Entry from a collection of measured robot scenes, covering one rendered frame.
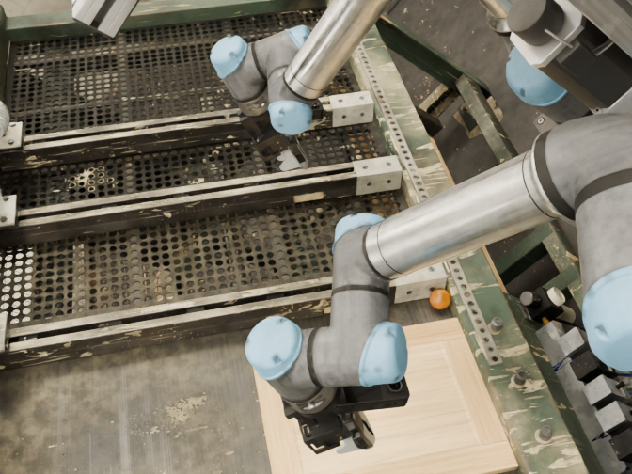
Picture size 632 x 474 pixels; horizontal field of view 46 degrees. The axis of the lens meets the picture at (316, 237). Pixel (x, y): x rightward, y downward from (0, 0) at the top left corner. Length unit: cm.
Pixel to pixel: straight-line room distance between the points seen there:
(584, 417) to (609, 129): 109
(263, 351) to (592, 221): 44
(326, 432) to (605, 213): 58
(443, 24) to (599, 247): 311
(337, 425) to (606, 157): 58
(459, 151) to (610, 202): 261
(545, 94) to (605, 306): 76
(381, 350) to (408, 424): 73
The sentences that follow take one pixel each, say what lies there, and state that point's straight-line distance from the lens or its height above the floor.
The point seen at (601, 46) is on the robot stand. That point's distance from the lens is 101.
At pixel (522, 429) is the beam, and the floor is 89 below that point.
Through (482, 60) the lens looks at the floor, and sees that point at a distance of 342.
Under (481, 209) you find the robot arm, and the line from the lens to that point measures 79.
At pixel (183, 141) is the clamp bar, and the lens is 218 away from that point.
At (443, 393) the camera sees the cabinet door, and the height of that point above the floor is 96.
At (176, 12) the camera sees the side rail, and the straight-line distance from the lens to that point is 272.
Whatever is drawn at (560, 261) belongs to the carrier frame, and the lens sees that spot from 254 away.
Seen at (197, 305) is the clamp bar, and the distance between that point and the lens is 171.
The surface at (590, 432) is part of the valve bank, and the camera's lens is 171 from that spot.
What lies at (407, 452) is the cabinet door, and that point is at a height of 105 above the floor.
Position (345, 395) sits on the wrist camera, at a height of 150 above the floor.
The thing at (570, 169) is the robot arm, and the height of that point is 166.
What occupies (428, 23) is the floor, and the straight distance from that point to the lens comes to 381.
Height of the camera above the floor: 221
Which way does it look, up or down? 36 degrees down
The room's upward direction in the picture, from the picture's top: 68 degrees counter-clockwise
